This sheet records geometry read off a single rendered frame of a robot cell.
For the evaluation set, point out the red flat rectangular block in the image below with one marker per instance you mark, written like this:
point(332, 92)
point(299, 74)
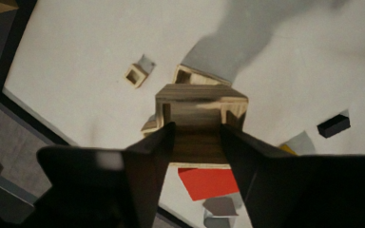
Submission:
point(206, 183)

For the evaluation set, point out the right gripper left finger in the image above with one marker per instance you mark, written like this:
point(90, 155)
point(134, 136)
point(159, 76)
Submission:
point(138, 173)

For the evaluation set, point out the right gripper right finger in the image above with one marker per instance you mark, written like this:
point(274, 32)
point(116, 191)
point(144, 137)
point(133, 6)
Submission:
point(275, 185)

